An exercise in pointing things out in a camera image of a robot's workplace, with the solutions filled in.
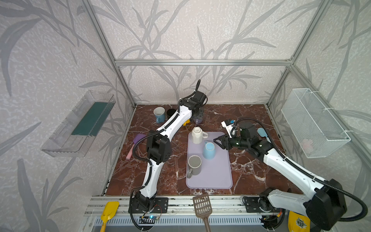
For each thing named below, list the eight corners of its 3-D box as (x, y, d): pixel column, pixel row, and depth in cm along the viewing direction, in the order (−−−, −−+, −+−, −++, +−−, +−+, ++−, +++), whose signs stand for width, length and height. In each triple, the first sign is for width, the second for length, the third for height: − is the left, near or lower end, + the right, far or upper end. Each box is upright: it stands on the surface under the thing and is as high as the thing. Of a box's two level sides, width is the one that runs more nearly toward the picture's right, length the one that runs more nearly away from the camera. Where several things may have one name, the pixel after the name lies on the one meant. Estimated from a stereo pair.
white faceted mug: (192, 143, 98) (191, 135, 90) (192, 135, 103) (192, 126, 95) (207, 143, 98) (208, 135, 90) (206, 135, 103) (207, 126, 95)
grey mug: (188, 178, 84) (187, 172, 75) (188, 162, 90) (187, 154, 82) (201, 178, 84) (202, 172, 75) (201, 162, 90) (201, 154, 82)
